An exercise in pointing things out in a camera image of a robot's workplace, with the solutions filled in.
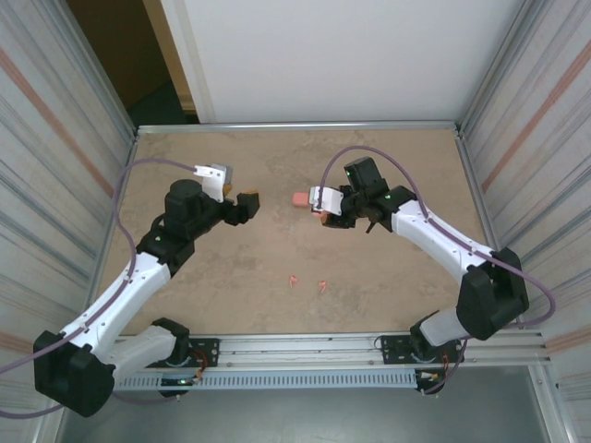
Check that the white door frame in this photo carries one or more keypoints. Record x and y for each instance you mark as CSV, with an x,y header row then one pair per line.
x,y
184,55

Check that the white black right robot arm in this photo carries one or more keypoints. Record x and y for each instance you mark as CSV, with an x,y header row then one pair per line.
x,y
438,235

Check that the aluminium corner post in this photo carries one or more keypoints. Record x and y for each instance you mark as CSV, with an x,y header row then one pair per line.
x,y
101,74
495,69

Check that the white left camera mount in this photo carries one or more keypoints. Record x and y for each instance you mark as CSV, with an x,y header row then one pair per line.
x,y
210,180

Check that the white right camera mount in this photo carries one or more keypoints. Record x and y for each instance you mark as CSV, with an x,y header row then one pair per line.
x,y
331,200

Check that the brown wooden door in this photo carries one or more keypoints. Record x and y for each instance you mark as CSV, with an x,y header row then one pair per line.
x,y
120,46

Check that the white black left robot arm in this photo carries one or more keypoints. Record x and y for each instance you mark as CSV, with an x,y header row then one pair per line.
x,y
115,300

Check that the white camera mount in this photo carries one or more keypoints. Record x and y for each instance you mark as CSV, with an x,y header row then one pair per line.
x,y
210,180
331,200

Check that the aluminium table edge rail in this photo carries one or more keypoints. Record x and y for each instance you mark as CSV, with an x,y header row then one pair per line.
x,y
474,184
277,125
131,147

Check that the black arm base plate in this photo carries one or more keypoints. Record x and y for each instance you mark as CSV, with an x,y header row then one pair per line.
x,y
208,346
392,346

